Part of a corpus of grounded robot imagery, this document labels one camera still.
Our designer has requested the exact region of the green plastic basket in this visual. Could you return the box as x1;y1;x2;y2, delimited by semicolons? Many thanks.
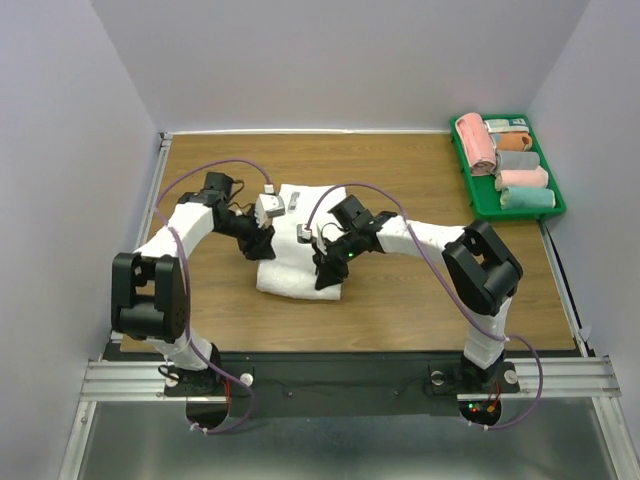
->
450;114;566;222

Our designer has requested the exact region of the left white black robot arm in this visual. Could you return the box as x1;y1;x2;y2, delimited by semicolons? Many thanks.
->
111;172;285;395

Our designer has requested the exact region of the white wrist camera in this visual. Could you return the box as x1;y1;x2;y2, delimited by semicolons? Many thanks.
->
296;223;324;249
254;184;286;228

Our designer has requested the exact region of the white blue patterned towel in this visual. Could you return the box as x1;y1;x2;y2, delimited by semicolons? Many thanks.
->
483;117;530;134

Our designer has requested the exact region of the short pink rolled towel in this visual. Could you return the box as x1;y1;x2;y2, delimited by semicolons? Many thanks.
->
494;166;549;191

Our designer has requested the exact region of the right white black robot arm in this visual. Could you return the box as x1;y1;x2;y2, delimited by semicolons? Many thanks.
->
297;195;523;390

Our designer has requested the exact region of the aluminium frame rail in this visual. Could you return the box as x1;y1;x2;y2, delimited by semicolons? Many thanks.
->
54;129;236;480

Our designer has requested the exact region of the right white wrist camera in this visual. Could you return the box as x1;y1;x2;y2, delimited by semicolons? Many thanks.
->
296;223;324;249

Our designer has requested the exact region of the purple cable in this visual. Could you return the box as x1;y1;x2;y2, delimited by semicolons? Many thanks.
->
153;158;276;435
305;182;546;433

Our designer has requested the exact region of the long pink rolled towel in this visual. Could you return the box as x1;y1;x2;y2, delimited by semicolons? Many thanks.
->
455;112;497;176

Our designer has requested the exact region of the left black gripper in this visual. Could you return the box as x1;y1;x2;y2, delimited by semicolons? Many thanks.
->
215;204;276;261

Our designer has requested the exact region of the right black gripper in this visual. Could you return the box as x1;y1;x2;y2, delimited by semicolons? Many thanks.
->
312;231;363;293

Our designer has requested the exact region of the teal rolled towel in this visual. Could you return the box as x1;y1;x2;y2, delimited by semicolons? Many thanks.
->
500;187;556;210

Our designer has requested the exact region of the grey rolled towel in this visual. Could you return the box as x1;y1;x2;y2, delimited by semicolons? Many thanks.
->
496;150;540;171

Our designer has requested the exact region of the orange rolled towel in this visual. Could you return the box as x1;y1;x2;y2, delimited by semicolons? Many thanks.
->
492;132;533;152

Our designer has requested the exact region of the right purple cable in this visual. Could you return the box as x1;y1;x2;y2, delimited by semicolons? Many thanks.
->
305;182;546;433

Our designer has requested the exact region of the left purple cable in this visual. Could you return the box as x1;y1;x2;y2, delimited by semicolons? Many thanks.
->
153;158;276;435

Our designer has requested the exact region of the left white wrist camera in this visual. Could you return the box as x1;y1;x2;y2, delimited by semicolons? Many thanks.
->
254;184;286;228

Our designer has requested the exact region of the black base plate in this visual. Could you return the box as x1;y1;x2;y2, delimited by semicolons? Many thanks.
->
102;349;521;421

